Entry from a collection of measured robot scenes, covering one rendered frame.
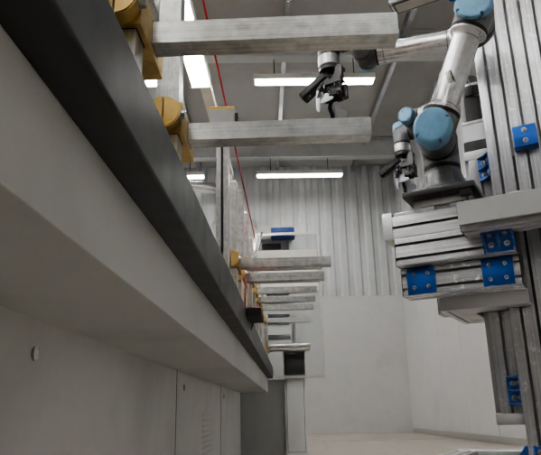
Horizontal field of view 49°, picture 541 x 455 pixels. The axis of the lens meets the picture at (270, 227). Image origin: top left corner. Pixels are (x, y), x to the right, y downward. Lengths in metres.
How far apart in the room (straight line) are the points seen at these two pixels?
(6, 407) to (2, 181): 0.53
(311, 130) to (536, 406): 1.32
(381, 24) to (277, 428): 4.18
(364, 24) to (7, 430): 0.69
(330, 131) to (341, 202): 10.74
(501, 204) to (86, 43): 1.47
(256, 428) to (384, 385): 6.57
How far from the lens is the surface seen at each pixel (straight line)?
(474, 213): 1.79
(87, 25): 0.46
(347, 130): 0.95
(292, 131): 0.95
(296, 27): 0.74
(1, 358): 0.87
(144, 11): 0.72
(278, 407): 4.74
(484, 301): 1.99
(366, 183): 11.89
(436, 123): 1.90
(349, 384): 11.03
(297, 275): 2.15
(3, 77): 0.43
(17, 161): 0.43
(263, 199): 11.59
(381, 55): 2.25
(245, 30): 0.74
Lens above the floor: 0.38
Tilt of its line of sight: 17 degrees up
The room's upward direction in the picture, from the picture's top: 1 degrees counter-clockwise
